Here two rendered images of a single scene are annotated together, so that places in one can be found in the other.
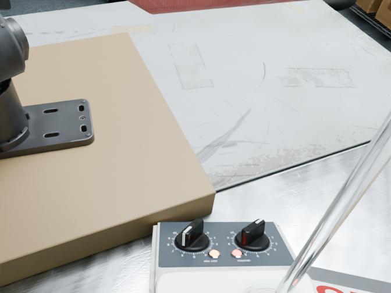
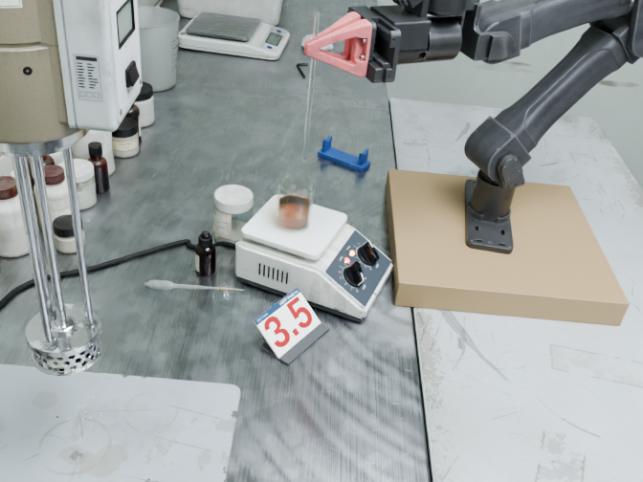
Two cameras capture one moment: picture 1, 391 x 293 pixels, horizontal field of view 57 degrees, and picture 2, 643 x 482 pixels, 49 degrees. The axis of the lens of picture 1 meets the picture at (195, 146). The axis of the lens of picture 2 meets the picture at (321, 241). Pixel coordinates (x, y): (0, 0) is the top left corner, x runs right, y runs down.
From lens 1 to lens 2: 0.94 m
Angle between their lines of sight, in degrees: 79
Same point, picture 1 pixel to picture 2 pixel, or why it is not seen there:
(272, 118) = (489, 390)
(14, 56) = (486, 162)
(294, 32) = not seen: outside the picture
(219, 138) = (471, 340)
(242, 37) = not seen: outside the picture
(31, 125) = (489, 222)
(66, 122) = (487, 235)
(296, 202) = (381, 353)
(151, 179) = (422, 260)
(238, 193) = (406, 326)
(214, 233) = (367, 270)
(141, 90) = (523, 283)
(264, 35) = not seen: outside the picture
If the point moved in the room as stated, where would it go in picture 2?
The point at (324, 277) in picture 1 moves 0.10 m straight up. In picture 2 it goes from (316, 332) to (322, 273)
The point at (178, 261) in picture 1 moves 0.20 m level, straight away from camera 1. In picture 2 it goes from (354, 238) to (486, 287)
